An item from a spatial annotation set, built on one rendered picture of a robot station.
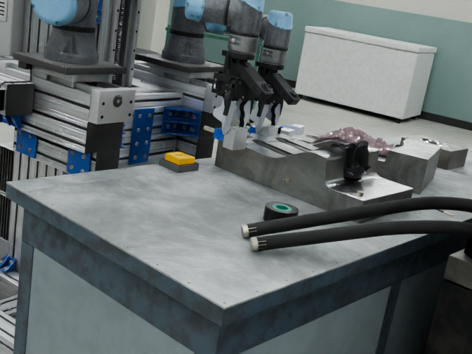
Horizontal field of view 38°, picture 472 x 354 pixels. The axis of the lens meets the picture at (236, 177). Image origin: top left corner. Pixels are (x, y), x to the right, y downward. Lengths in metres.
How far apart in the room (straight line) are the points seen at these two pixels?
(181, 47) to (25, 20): 0.51
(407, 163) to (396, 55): 6.39
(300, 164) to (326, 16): 8.02
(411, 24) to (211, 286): 8.25
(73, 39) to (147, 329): 0.89
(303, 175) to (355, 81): 6.89
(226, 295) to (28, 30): 1.38
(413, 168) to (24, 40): 1.30
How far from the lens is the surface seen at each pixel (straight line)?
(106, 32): 2.15
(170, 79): 2.30
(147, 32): 9.53
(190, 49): 2.28
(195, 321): 1.24
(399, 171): 2.10
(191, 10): 1.74
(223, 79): 1.76
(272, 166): 1.84
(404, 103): 8.44
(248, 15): 1.72
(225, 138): 1.77
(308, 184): 1.77
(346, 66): 8.68
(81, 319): 1.52
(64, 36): 1.93
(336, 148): 1.79
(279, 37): 2.03
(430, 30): 9.24
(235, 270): 1.30
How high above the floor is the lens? 1.32
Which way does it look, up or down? 16 degrees down
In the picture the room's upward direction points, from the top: 9 degrees clockwise
